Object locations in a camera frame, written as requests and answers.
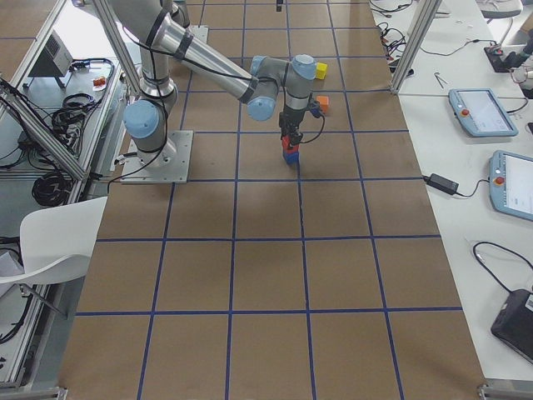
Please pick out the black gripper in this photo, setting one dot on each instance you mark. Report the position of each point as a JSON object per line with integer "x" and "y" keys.
{"x": 292, "y": 117}

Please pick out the red wooden block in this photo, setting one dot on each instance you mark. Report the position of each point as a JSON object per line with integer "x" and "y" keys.
{"x": 288, "y": 147}

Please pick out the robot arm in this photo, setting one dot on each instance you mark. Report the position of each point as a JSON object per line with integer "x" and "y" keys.
{"x": 162, "y": 35}

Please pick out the blue wooden block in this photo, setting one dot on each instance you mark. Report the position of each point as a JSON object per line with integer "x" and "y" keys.
{"x": 291, "y": 157}

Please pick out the orange wooden block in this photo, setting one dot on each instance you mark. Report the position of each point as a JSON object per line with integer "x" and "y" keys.
{"x": 324, "y": 103}

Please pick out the yellow wooden block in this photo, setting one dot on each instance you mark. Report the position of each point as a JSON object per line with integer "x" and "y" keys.
{"x": 321, "y": 70}

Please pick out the black power brick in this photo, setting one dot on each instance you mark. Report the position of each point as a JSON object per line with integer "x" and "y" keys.
{"x": 440, "y": 183}

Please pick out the upper teach pendant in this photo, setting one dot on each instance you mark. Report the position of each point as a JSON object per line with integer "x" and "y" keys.
{"x": 480, "y": 113}

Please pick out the teach pendant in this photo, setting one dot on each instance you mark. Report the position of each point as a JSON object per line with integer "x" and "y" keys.
{"x": 510, "y": 184}
{"x": 480, "y": 113}

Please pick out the lower teach pendant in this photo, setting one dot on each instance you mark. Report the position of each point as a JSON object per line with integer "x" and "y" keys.
{"x": 510, "y": 184}

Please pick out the grey control box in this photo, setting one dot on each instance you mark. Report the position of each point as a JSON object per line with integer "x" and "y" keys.
{"x": 54, "y": 60}

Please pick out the white chair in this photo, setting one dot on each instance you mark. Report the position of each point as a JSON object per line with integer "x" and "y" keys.
{"x": 57, "y": 245}

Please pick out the black device on desk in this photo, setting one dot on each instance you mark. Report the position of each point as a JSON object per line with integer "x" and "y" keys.
{"x": 513, "y": 324}

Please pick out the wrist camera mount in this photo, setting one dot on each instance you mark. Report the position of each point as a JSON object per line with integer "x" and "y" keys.
{"x": 314, "y": 107}

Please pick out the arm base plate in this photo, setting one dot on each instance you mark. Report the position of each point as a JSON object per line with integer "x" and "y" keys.
{"x": 171, "y": 166}

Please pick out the right aluminium frame post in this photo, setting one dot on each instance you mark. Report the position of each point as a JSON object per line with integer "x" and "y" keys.
{"x": 420, "y": 24}

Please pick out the aluminium frame post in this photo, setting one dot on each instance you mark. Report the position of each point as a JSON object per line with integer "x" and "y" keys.
{"x": 106, "y": 16}
{"x": 420, "y": 24}

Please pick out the left aluminium frame post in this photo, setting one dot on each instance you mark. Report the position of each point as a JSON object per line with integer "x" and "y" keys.
{"x": 106, "y": 16}

